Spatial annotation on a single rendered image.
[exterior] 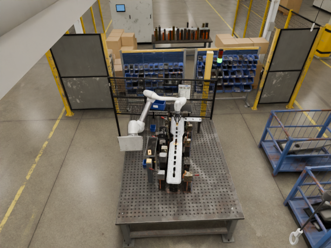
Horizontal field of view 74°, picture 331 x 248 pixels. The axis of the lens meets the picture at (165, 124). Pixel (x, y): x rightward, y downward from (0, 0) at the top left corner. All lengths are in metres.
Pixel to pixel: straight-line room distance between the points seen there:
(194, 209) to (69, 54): 3.92
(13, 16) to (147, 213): 2.82
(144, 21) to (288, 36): 5.84
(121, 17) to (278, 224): 8.46
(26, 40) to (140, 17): 9.28
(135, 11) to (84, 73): 4.87
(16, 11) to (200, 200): 2.97
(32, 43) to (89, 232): 3.58
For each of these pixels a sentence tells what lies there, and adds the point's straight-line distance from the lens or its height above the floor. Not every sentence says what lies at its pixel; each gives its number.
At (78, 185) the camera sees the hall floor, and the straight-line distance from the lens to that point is 4.42.
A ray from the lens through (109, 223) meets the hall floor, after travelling 3.87.
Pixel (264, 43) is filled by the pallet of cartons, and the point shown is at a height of 1.34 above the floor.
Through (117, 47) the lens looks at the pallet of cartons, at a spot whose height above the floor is 0.84.
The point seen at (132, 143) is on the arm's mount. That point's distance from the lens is 3.62.
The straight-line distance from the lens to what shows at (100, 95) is 5.56.
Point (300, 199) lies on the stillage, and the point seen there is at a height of 0.17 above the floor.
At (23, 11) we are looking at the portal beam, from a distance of 0.43.
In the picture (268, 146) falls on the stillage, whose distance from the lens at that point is 4.91.
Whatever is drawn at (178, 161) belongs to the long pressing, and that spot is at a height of 1.00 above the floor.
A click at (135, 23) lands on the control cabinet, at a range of 9.73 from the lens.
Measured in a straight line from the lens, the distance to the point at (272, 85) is 5.95.
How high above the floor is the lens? 3.37
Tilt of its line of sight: 40 degrees down
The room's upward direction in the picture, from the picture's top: 1 degrees counter-clockwise
